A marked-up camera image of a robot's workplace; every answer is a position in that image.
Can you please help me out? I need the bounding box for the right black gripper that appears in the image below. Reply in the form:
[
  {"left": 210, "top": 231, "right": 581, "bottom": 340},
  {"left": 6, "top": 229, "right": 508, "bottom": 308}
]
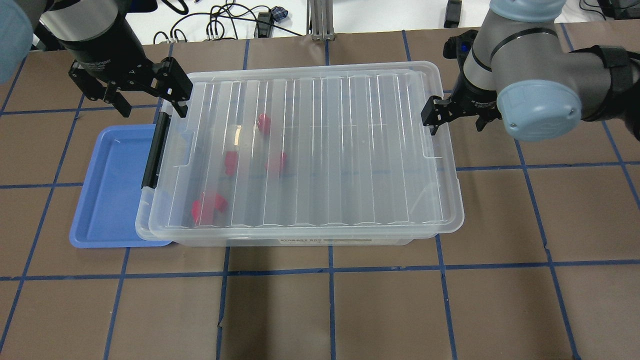
[{"left": 421, "top": 75, "right": 502, "bottom": 136}]

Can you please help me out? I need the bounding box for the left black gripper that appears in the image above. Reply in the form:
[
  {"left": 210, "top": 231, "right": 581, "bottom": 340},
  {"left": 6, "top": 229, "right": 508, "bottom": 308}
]
[{"left": 68, "top": 50, "right": 194, "bottom": 118}]

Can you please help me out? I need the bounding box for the clear plastic box lid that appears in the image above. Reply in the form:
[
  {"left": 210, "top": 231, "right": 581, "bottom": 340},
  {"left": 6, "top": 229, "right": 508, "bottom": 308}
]
[{"left": 135, "top": 61, "right": 465, "bottom": 247}]

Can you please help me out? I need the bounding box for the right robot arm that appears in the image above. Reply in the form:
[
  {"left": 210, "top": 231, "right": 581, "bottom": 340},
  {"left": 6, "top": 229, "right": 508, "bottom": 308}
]
[{"left": 421, "top": 0, "right": 639, "bottom": 142}]

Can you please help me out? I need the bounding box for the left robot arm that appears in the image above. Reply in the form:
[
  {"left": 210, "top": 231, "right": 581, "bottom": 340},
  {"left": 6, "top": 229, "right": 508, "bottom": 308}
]
[{"left": 0, "top": 0, "right": 194, "bottom": 117}]

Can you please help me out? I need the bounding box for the red block pair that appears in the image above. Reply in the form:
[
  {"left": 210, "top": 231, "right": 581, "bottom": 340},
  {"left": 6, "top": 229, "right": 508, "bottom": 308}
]
[
  {"left": 209, "top": 193, "right": 228, "bottom": 213},
  {"left": 190, "top": 199, "right": 215, "bottom": 226}
]

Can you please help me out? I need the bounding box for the clear plastic storage box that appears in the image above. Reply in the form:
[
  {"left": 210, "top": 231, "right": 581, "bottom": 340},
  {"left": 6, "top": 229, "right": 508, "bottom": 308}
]
[{"left": 135, "top": 120, "right": 463, "bottom": 248}]

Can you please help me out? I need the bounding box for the red block front edge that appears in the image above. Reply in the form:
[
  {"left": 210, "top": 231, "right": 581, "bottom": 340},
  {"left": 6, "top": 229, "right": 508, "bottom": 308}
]
[{"left": 256, "top": 112, "right": 272, "bottom": 136}]

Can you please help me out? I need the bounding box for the blue plastic tray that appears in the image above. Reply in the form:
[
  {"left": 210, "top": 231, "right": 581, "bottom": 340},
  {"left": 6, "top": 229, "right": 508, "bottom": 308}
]
[{"left": 69, "top": 124, "right": 170, "bottom": 249}]

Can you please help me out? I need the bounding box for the red block under lid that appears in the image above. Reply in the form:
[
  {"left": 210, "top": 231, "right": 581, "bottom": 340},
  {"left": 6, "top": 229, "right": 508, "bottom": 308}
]
[{"left": 265, "top": 152, "right": 288, "bottom": 175}]

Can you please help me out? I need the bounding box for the black power adapter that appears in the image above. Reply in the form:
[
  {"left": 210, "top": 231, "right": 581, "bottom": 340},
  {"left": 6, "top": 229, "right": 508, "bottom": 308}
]
[{"left": 443, "top": 0, "right": 463, "bottom": 28}]

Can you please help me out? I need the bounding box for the black box latch handle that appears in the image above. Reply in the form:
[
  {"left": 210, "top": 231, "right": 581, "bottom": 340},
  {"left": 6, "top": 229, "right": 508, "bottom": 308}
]
[{"left": 141, "top": 111, "right": 172, "bottom": 189}]

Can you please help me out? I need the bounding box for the aluminium frame post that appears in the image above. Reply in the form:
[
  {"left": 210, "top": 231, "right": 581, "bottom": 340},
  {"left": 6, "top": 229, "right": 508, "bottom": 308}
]
[{"left": 307, "top": 0, "right": 335, "bottom": 42}]

